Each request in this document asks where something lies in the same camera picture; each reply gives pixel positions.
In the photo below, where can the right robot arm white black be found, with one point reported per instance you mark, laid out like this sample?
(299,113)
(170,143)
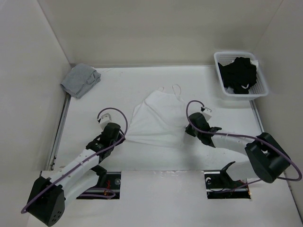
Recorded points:
(266,159)

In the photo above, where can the white plastic mesh basket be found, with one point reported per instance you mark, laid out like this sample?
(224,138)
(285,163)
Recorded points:
(260,89)

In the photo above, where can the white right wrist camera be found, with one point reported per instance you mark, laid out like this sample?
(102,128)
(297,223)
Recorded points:
(207,113)

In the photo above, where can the black tank top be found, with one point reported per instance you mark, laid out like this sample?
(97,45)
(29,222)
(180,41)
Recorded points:
(240,75)

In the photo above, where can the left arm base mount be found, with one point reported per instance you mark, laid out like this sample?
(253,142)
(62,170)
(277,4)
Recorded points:
(107,187)

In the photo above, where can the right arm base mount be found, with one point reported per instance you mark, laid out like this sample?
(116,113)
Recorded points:
(219,185)

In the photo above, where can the folded grey tank top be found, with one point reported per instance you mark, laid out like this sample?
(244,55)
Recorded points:
(80,80)

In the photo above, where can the white tank top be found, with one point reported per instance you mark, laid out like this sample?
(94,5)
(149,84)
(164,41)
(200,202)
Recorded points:
(159,120)

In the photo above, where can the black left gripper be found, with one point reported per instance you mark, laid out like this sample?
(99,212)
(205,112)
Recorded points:
(120,136)

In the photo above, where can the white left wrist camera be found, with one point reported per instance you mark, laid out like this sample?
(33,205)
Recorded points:
(104,119)

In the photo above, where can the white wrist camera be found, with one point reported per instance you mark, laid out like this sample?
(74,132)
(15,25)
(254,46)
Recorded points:
(104,119)
(207,113)

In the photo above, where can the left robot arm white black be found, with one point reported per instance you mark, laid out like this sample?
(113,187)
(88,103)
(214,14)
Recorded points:
(50,196)

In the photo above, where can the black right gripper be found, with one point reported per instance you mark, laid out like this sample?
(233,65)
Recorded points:
(188,130)

